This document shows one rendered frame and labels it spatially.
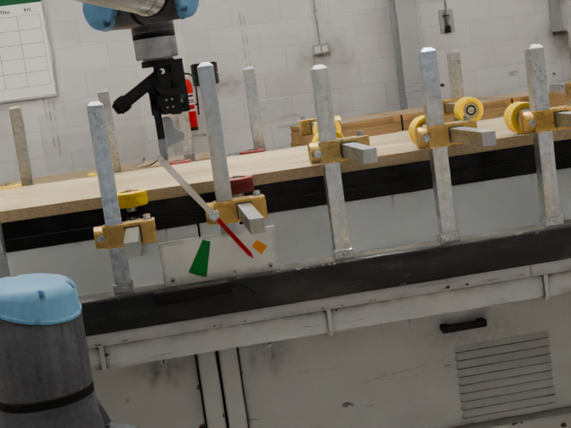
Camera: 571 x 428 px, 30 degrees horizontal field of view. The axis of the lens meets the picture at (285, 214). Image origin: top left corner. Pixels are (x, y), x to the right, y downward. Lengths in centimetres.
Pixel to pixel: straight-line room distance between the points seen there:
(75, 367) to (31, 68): 789
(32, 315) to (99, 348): 82
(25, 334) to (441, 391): 144
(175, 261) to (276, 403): 55
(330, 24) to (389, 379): 732
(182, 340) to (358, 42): 767
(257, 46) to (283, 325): 736
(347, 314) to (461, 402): 50
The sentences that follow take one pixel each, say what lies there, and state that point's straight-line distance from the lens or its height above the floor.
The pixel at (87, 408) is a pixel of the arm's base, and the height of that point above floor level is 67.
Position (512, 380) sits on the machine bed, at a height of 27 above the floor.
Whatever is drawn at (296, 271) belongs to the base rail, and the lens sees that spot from 239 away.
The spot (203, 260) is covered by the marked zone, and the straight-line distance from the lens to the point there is 238.
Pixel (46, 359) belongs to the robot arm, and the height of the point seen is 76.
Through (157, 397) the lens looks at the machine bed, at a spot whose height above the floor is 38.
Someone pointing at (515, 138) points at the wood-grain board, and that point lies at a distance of 273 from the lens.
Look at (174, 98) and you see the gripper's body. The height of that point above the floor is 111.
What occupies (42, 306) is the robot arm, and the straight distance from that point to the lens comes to 163.
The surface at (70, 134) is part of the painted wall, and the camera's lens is 950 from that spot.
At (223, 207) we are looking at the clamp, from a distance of 237.
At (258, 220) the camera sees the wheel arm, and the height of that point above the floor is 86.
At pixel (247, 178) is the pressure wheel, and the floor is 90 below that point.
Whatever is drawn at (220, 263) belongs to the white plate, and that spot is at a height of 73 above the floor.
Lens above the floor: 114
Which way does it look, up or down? 8 degrees down
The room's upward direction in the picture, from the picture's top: 8 degrees counter-clockwise
